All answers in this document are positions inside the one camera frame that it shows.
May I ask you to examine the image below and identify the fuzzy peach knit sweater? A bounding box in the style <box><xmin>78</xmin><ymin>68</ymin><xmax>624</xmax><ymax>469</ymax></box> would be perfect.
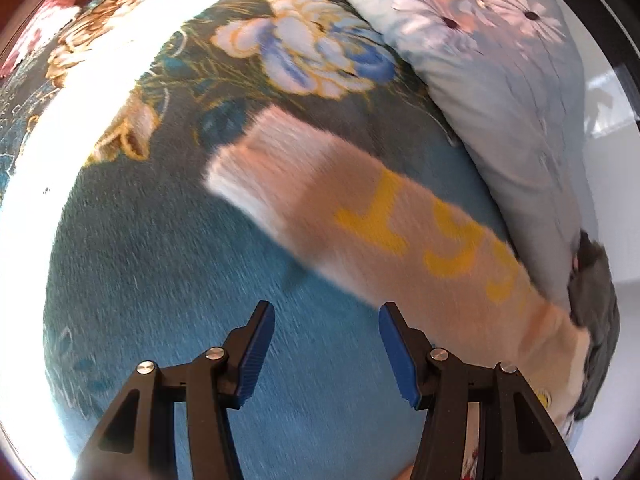
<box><xmin>204</xmin><ymin>106</ymin><xmax>590</xmax><ymax>423</ymax></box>

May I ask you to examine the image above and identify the teal floral plush blanket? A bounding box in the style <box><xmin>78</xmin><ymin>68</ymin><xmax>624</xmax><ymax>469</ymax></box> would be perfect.
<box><xmin>0</xmin><ymin>0</ymin><xmax>511</xmax><ymax>480</ymax></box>

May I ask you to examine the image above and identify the light blue floral duvet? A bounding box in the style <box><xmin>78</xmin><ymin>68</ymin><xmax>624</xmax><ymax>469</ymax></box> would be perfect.
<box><xmin>347</xmin><ymin>0</ymin><xmax>597</xmax><ymax>307</ymax></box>

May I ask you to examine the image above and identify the dark grey garment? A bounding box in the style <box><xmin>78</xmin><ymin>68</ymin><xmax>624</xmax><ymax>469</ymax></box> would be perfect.
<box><xmin>567</xmin><ymin>231</ymin><xmax>620</xmax><ymax>420</ymax></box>

